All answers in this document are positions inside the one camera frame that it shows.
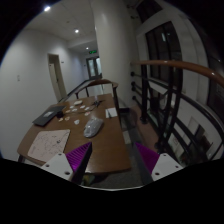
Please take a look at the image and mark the green exit sign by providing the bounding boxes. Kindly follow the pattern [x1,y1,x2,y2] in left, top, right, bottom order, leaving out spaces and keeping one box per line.
[89,50,97,54]

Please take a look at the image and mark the small white card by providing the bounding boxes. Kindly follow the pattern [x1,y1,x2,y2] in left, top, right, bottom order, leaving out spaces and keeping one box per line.
[74,119,80,125]

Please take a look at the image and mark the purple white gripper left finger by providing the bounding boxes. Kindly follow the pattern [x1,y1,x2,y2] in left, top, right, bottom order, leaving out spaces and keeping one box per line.
[42,142,92,185]

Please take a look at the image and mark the mouse in plastic bag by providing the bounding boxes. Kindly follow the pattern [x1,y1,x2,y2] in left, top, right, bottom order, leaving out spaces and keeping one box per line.
[84,117,103,138]

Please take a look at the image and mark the white patterned mouse pad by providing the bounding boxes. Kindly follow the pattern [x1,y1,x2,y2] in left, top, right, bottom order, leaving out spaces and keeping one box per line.
[28,129,70,162]

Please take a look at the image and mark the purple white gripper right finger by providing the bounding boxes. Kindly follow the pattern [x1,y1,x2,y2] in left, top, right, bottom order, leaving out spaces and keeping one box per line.
[135,143,182,182]

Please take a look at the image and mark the white paper notepad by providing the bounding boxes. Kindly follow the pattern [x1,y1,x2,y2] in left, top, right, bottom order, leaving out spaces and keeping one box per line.
[105,108,117,118]

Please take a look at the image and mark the black laptop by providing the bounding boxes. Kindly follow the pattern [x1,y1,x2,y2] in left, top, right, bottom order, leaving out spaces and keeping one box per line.
[33,106,64,127]

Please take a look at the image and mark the wooden handrail with black balusters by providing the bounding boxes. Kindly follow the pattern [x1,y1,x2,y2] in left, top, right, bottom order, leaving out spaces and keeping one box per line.
[131,60,224,164]

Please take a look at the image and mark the black scissors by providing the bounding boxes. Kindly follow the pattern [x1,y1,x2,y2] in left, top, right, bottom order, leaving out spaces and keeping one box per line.
[92,100,105,107]

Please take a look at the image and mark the double glass door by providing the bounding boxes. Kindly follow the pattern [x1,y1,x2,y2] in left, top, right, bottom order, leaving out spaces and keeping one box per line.
[86,57,102,80]

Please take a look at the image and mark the white side door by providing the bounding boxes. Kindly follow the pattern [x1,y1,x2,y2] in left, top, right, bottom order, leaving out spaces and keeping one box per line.
[48,54,67,102]

